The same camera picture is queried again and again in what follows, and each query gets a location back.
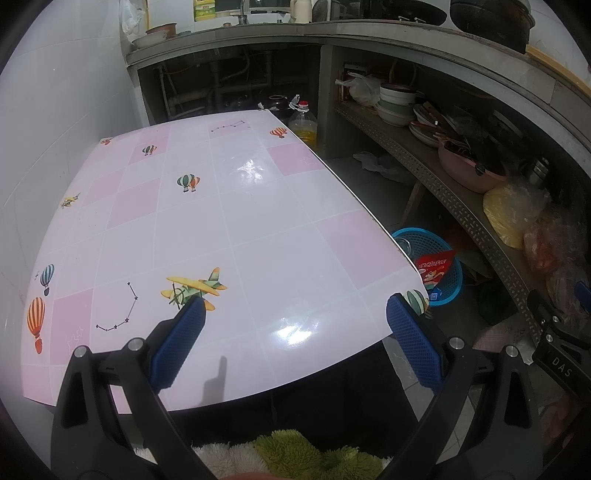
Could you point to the dark jar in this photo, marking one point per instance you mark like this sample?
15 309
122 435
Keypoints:
278 101

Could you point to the pink basin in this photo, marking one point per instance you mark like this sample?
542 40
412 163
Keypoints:
471 170

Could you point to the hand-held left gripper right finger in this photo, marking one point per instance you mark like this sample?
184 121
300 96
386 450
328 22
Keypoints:
415 341

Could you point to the yellow plastic bag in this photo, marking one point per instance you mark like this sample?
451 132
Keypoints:
508 212

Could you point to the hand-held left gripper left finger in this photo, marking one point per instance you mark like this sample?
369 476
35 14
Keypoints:
178 341

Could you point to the white plastic bag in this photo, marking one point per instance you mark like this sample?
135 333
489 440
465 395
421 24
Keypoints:
364 87

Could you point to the red snack packet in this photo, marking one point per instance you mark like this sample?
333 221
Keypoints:
434 266

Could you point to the white rag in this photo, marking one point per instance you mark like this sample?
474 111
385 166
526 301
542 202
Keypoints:
378 164

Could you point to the black cooking pot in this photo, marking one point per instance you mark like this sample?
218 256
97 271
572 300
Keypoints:
489 21

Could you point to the stack of white bowls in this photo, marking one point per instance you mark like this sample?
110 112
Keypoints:
397 104

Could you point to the stack of plates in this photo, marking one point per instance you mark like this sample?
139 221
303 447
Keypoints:
427 127

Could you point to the cream thermos jug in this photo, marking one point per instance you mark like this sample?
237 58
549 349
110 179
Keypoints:
300 10

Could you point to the cooking oil bottle red cap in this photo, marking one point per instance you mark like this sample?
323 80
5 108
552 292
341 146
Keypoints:
302 124

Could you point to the sink drain pipe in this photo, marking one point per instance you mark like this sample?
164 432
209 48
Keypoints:
221 87

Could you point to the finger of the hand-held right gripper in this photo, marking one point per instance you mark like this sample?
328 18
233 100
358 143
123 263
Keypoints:
584 293
565 360

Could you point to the white dish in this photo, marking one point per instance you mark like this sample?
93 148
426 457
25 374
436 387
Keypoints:
144 41

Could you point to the concrete kitchen counter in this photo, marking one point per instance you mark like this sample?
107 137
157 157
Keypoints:
231 39

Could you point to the blue plastic basket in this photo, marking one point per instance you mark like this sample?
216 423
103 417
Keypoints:
427 240

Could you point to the green yellow package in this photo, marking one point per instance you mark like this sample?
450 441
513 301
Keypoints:
205 9

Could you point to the steel cup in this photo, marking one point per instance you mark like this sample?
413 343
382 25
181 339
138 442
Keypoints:
538 170

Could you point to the clear bag orange contents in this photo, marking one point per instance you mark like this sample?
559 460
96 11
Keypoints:
547 242

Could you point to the black wok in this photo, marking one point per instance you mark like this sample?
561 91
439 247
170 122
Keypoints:
415 11

